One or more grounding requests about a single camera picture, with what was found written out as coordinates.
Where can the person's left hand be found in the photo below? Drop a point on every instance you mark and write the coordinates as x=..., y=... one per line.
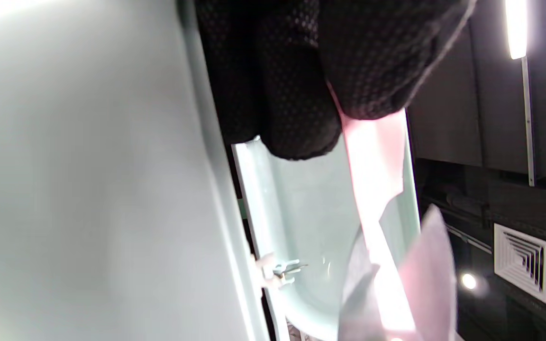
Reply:
x=301, y=71

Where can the pink waste paper sheet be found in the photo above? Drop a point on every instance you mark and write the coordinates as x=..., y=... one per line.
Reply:
x=372, y=156

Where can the mint green lidded box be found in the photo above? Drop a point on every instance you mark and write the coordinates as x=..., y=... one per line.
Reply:
x=301, y=213

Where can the row of ceiling lights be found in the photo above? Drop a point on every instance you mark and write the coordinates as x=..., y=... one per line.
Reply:
x=516, y=28

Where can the white ceiling air vent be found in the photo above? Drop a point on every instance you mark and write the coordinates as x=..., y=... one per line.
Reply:
x=522, y=260

